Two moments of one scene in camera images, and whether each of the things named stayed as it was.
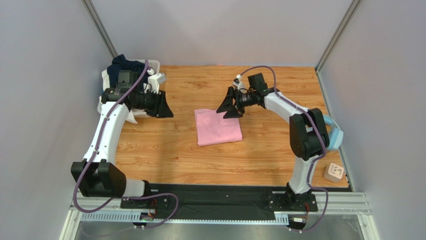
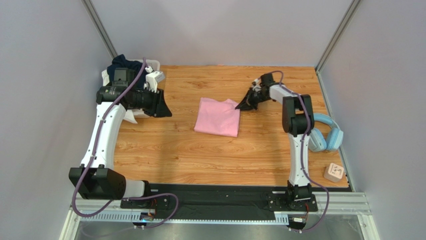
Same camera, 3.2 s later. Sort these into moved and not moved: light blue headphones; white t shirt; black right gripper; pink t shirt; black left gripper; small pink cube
Moved: black right gripper; pink t shirt
Not moved: small pink cube; white t shirt; light blue headphones; black left gripper
